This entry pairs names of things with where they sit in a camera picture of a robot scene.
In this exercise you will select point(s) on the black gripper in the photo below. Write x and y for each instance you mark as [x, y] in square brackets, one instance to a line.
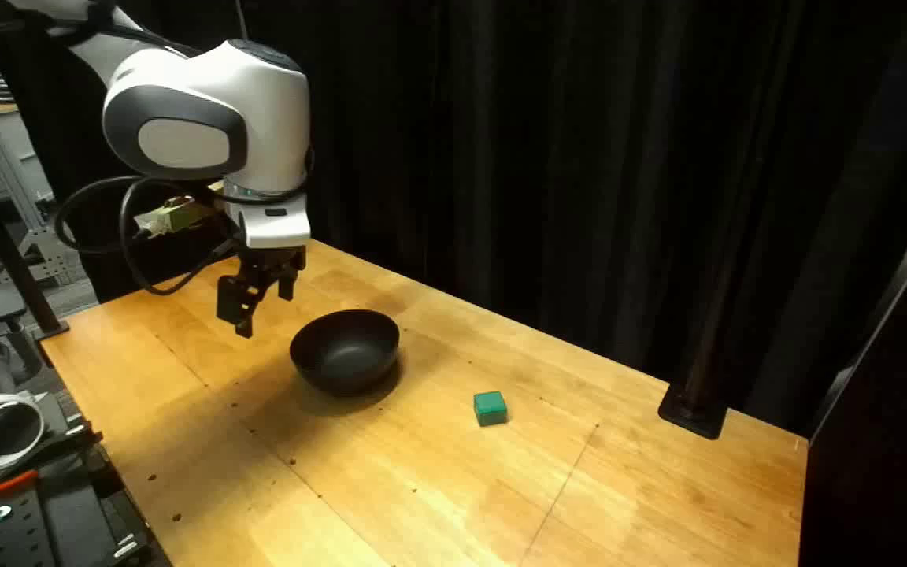
[265, 262]

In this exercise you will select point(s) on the green block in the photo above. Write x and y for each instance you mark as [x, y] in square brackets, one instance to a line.
[490, 408]

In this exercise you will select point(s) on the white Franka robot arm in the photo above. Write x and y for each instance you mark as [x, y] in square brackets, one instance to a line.
[252, 106]

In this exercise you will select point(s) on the black bowl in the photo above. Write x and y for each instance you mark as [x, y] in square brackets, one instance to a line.
[343, 352]

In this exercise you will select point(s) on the black slanted tripod leg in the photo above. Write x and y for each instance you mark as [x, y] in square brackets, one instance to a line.
[14, 262]

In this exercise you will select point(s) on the black pegboard cart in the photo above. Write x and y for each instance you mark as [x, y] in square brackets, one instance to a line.
[46, 514]

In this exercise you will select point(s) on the black curtain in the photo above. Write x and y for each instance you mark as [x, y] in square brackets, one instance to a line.
[599, 160]

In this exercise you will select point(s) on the black stand pole with base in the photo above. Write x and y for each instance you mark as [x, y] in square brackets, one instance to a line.
[695, 404]

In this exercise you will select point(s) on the black cabinet with silver edge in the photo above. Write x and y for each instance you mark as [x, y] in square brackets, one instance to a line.
[882, 419]

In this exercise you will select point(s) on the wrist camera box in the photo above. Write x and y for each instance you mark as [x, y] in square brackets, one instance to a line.
[174, 220]

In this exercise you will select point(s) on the grey metal frame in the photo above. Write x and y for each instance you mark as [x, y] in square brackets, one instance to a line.
[1, 177]

